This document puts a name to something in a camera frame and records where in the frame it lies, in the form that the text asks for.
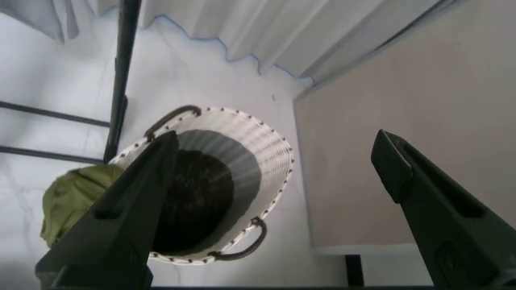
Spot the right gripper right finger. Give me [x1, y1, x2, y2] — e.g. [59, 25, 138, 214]
[370, 128, 516, 288]

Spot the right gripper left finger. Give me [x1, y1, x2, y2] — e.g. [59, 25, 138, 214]
[35, 130, 180, 288]

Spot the green garment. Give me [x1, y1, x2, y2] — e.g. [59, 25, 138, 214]
[40, 164, 126, 249]

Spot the white laundry basket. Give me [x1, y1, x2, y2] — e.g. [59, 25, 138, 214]
[108, 105, 295, 266]

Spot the black clothes rack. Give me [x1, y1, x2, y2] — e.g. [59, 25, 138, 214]
[0, 0, 142, 166]

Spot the white curtain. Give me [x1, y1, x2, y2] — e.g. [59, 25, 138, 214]
[86, 0, 456, 85]

